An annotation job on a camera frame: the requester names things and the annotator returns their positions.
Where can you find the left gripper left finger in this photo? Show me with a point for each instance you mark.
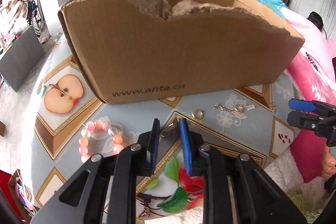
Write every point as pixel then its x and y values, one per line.
pixel 104 183

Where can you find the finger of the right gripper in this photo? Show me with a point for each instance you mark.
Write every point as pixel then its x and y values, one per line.
pixel 317 107
pixel 321 126

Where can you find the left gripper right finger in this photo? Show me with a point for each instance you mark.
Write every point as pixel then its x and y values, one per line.
pixel 236 189

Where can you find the small silver charm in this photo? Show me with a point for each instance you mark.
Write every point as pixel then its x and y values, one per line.
pixel 250 107

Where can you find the small metal clasp charm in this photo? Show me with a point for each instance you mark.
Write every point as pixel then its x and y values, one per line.
pixel 167 130

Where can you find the right hand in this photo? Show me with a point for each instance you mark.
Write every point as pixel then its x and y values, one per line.
pixel 328 163

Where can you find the pink floral blanket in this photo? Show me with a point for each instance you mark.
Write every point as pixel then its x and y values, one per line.
pixel 313 74

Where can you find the fruit pattern tablecloth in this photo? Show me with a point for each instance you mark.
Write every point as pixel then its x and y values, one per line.
pixel 72 125

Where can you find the person lying dark hair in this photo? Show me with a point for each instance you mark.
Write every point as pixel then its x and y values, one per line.
pixel 316 19

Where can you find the brown cardboard box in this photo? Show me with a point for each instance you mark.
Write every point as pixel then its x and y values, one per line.
pixel 138 50

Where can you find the grey cabinet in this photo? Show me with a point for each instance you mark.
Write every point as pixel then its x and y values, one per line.
pixel 20 58

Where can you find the clothes on rack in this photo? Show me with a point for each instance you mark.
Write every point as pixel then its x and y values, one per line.
pixel 18 8

